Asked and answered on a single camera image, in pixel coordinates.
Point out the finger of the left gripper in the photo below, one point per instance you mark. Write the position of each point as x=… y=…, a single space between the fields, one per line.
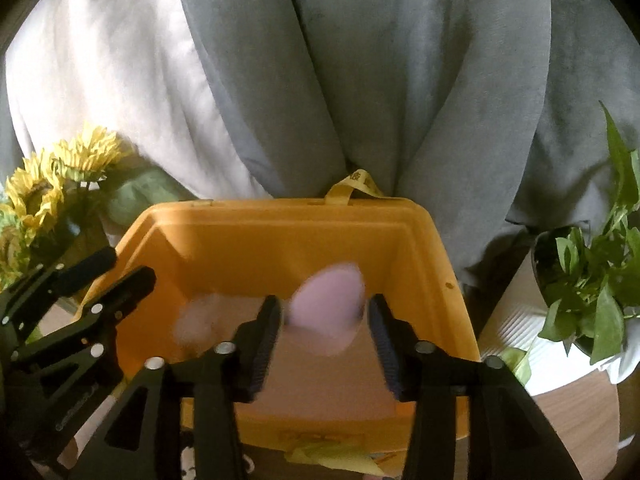
x=125 y=289
x=34 y=294

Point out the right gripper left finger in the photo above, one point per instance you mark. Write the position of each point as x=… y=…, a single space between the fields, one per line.
x=141 y=437

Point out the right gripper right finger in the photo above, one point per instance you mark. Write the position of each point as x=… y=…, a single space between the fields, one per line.
x=510 y=438

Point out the pink makeup sponge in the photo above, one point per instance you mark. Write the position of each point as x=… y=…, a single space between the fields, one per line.
x=325 y=312

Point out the Mickey Mouse plush toy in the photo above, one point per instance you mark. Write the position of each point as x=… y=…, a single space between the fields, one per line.
x=188 y=470

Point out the sunflower bouquet grey vase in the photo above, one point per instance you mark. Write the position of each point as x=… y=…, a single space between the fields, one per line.
x=66 y=201

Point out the cartoon tissue pack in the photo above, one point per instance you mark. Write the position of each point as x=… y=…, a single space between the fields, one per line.
x=349 y=457

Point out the white pot green plant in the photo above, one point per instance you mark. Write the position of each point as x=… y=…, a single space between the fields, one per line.
x=572 y=307

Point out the orange plastic crate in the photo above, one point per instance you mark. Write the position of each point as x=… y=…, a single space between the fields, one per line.
x=255 y=248

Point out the white sheer curtain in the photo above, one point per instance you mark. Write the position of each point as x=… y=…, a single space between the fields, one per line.
x=129 y=66

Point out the grey curtain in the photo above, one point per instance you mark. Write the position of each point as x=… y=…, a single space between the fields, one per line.
x=488 y=113

